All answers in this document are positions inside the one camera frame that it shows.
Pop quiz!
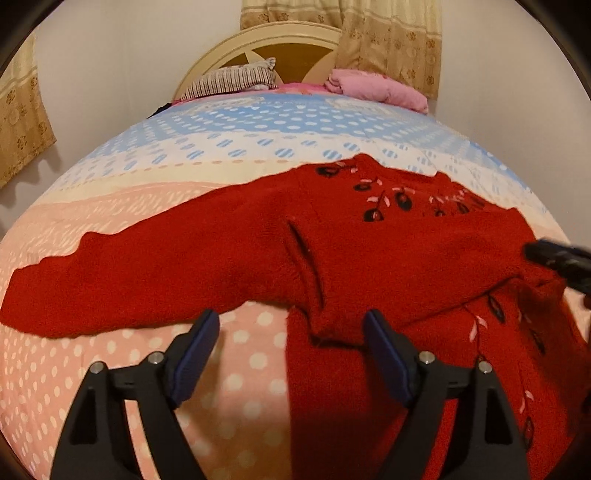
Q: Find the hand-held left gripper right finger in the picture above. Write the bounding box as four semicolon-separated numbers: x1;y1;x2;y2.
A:
362;310;532;480

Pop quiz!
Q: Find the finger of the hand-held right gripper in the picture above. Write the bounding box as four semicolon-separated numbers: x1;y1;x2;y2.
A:
523;237;591;296

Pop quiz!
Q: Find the striped pillow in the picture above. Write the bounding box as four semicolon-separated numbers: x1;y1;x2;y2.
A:
178;58;282;101

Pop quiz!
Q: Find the pink bed sheet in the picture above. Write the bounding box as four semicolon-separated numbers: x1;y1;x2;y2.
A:
279;82;329;94

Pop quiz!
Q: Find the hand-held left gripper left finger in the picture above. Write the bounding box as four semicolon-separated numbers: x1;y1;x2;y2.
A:
50;309;221;480

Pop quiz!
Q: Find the red knitted sweater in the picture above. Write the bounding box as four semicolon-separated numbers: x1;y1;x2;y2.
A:
0;154;591;480

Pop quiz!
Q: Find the polka dot quilt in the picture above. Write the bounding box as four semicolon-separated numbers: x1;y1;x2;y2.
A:
0;88;573;480

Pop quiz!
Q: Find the pink pillow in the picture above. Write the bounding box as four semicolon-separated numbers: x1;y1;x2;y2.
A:
323;68;429;114

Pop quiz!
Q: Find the cream wooden headboard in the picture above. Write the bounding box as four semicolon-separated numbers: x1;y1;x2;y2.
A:
172;21;345;103

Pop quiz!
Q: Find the beige patterned curtain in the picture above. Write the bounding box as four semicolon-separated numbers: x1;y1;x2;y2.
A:
240;0;441;100
0;34;57;189

